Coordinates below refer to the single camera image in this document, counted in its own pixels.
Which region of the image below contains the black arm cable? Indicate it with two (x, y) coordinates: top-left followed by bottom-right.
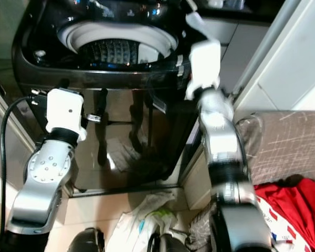
(0, 96), (33, 239)

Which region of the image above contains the dark robot right leg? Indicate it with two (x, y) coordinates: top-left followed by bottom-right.
(146, 234), (182, 252)

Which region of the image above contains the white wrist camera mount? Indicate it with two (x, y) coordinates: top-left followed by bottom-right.
(184, 39), (223, 101)
(45, 88), (89, 141)

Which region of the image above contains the black top-load washing machine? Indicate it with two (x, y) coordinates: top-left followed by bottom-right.
(12, 0), (201, 198)

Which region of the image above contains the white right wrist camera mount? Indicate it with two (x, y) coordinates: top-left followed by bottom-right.
(184, 39), (223, 101)

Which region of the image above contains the low white side panel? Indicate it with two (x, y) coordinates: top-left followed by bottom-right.
(180, 147), (214, 212)

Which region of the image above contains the white green garment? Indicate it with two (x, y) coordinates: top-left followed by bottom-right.
(106, 192), (180, 252)

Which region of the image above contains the red garment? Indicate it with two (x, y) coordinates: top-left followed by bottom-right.
(254, 177), (315, 252)

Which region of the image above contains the white cloth piece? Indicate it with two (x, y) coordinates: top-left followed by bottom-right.
(185, 0), (212, 43)

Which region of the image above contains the grey striped cloth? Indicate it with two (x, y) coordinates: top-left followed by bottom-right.
(188, 204), (217, 248)

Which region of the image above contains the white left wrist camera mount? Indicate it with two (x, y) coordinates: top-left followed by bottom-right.
(45, 88), (89, 141)

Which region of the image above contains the white cabinet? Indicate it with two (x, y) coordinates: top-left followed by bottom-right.
(231, 0), (315, 112)

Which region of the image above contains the grey checked fabric basket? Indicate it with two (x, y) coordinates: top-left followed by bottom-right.
(235, 109), (315, 185)

